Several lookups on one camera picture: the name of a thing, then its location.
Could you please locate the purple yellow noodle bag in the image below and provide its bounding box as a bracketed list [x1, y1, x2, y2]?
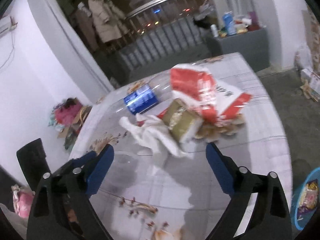
[297, 179, 319, 215]

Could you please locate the white tissue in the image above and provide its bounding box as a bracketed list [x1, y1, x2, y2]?
[119, 114, 187, 160]

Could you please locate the red white snack bag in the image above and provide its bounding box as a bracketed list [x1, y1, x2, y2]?
[170, 64, 252, 127]

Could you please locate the clear plastic water bottle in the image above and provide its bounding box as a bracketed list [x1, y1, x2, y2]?
[109, 70, 172, 116]

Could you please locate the gold cardboard box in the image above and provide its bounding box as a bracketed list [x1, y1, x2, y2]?
[162, 99, 203, 143]

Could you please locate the blue plastic trash basket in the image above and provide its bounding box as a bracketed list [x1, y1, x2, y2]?
[290, 167, 319, 231]

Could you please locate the pink clothes pile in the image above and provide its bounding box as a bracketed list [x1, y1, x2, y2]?
[48, 98, 92, 152]

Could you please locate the pile of papers on floor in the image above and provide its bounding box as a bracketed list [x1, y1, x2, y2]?
[294, 43, 319, 102]

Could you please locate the beige hanging coat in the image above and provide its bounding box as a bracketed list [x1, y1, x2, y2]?
[88, 0, 129, 43]

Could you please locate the grey side table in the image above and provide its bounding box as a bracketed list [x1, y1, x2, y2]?
[204, 28, 270, 72]

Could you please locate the balcony metal railing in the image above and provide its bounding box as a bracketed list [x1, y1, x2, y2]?
[94, 0, 216, 81]

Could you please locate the tall patterned cardboard box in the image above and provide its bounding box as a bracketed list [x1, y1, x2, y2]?
[302, 6, 319, 73]

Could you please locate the blue canister on table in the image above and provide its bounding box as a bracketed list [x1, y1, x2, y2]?
[222, 11, 236, 36]

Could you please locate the white curtain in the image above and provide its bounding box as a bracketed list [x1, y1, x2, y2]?
[212, 0, 282, 69]

